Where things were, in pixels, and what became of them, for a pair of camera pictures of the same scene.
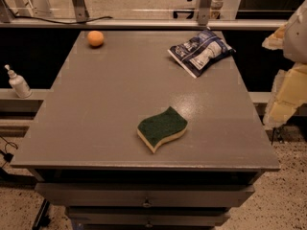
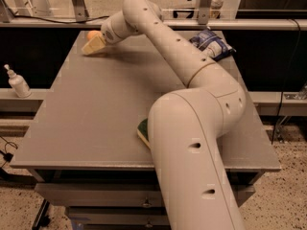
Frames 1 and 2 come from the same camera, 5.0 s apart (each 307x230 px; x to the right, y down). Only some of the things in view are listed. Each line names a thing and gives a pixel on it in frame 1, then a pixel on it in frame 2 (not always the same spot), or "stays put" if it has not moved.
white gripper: [297, 37] -> [108, 34]
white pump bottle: [18, 83] stays put
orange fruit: [95, 38] stays put
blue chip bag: [200, 53] stays put
